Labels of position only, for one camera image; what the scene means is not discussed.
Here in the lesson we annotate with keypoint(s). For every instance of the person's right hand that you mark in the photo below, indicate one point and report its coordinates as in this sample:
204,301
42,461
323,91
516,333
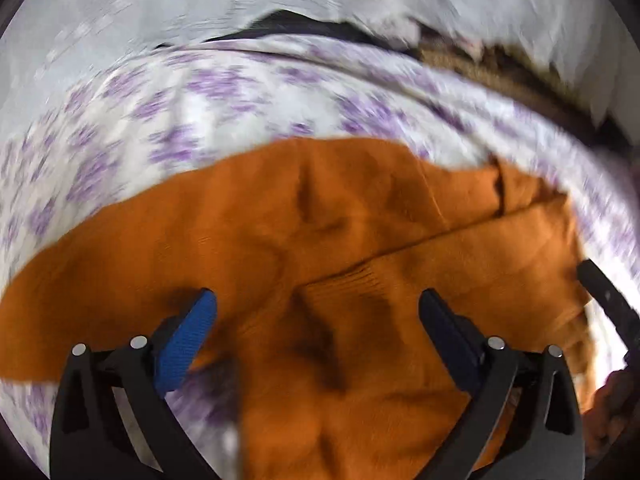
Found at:
617,410

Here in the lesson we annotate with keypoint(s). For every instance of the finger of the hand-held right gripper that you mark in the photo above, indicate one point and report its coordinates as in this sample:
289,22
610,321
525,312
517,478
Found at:
607,295

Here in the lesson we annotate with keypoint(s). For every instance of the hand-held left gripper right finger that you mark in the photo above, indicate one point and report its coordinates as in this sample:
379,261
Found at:
447,340

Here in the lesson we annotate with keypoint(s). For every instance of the orange knit sweater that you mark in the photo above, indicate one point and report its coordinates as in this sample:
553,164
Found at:
320,240

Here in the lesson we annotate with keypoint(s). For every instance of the white lace curtain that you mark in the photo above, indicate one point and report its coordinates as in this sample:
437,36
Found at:
150,5

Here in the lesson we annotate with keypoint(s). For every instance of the purple floral bed sheet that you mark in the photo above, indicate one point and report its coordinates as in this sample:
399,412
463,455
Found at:
210,100

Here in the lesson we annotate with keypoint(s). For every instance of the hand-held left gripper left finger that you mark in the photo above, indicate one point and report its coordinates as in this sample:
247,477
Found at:
187,340

